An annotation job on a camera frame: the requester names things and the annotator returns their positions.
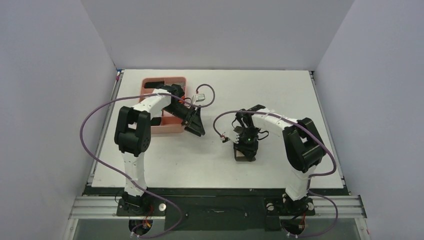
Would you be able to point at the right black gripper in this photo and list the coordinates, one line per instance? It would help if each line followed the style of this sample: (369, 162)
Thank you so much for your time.
(245, 146)

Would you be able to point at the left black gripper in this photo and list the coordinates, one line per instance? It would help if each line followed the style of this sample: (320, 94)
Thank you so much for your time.
(192, 122)

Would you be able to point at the olive underwear beige waistband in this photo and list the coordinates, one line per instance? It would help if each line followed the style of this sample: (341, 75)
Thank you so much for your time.
(243, 157)

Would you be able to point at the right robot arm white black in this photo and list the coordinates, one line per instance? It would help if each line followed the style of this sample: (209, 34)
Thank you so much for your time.
(302, 151)

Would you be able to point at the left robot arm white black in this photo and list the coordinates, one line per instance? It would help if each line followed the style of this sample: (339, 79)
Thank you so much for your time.
(133, 134)

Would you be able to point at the black rolled underwear bottom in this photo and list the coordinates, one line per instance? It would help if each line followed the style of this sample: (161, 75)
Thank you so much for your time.
(156, 121)

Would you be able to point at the black rolled underwear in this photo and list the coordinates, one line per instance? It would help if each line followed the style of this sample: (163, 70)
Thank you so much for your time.
(153, 84)
(156, 121)

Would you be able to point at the black rolled underwear top left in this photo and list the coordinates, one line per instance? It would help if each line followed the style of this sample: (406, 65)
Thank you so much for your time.
(153, 84)

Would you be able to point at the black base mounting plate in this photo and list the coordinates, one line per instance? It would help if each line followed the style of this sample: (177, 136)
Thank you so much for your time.
(216, 209)

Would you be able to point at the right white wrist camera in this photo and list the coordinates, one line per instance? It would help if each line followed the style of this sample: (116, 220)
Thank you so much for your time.
(232, 135)

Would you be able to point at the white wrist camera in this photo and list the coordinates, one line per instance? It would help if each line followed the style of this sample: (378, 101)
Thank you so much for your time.
(232, 135)
(198, 98)

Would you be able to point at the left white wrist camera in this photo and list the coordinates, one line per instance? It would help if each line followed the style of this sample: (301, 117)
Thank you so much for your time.
(198, 98)

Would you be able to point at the aluminium frame rail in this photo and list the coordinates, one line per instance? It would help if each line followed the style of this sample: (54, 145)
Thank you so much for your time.
(106, 207)

